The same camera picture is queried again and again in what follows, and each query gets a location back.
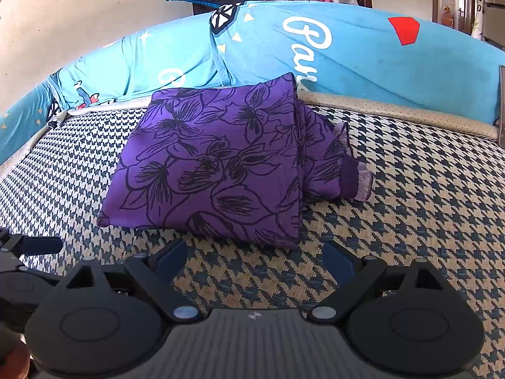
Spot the houndstooth sofa seat cushion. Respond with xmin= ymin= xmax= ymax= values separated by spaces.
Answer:
xmin=0 ymin=92 xmax=505 ymax=379

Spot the purple floral garment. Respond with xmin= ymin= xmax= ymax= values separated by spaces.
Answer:
xmin=96 ymin=72 xmax=376 ymax=250

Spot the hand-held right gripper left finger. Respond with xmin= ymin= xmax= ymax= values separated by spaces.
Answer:
xmin=64 ymin=239 xmax=200 ymax=322

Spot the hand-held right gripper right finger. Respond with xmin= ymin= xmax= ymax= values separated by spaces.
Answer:
xmin=308 ymin=240 xmax=447 ymax=322

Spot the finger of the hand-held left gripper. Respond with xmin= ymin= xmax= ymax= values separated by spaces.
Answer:
xmin=0 ymin=234 xmax=64 ymax=257

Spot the person's left hand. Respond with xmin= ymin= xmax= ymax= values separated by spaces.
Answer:
xmin=0 ymin=337 xmax=31 ymax=379

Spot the silver refrigerator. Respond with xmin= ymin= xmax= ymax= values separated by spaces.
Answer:
xmin=479 ymin=0 xmax=505 ymax=45

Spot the blue printed sofa cover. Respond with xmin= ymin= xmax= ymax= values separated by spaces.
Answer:
xmin=0 ymin=0 xmax=505 ymax=165

